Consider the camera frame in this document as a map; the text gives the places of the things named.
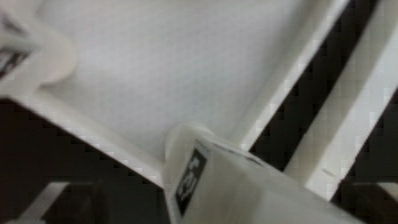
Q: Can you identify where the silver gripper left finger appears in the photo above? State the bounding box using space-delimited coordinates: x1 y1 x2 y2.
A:
11 182 69 224

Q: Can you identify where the white U-shaped obstacle fence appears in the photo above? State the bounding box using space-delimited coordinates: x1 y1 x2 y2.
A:
284 0 398 199

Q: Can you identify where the white desk leg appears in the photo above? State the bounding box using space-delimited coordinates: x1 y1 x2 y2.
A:
163 123 364 224
0 0 78 98

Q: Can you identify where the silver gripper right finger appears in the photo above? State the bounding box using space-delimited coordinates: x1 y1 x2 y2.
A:
377 182 398 200

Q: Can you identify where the white desk top tray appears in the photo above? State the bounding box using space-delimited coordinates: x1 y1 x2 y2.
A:
0 0 348 182

